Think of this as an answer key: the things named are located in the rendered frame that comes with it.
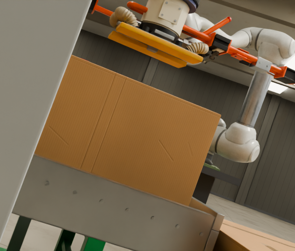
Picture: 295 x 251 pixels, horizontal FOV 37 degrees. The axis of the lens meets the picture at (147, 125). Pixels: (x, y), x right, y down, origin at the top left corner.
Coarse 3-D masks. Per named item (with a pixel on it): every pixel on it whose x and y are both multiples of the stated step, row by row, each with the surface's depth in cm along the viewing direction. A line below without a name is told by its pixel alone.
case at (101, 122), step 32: (64, 96) 154; (96, 96) 157; (128, 96) 160; (160, 96) 162; (64, 128) 155; (96, 128) 157; (128, 128) 160; (160, 128) 163; (192, 128) 165; (64, 160) 155; (96, 160) 158; (128, 160) 160; (160, 160) 163; (192, 160) 166; (160, 192) 164; (192, 192) 166
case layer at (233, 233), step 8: (224, 224) 189; (232, 224) 201; (224, 232) 162; (232, 232) 171; (240, 232) 181; (248, 232) 192; (256, 232) 205; (216, 240) 164; (224, 240) 159; (232, 240) 153; (240, 240) 156; (248, 240) 164; (256, 240) 174; (264, 240) 184; (272, 240) 195; (280, 240) 208; (216, 248) 162; (224, 248) 157; (232, 248) 152; (240, 248) 147; (248, 248) 144; (256, 248) 151; (264, 248) 158; (272, 248) 167; (280, 248) 176; (288, 248) 187
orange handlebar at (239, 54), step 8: (96, 8) 198; (104, 8) 199; (136, 8) 175; (144, 8) 174; (184, 32) 183; (192, 32) 180; (200, 32) 181; (200, 40) 186; (208, 40) 182; (232, 48) 184; (240, 48) 185; (232, 56) 190; (240, 56) 186; (248, 56) 186; (272, 72) 194; (280, 72) 190
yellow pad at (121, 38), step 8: (112, 32) 180; (120, 40) 184; (128, 40) 181; (136, 40) 182; (136, 48) 188; (144, 48) 183; (152, 56) 192; (160, 56) 186; (168, 56) 186; (176, 64) 190; (184, 64) 187
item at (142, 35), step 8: (120, 24) 162; (128, 24) 162; (120, 32) 170; (128, 32) 166; (136, 32) 163; (144, 32) 163; (144, 40) 169; (152, 40) 164; (160, 40) 165; (176, 40) 171; (160, 48) 172; (168, 48) 167; (176, 48) 166; (184, 48) 169; (176, 56) 175; (184, 56) 170; (192, 56) 168; (200, 56) 169
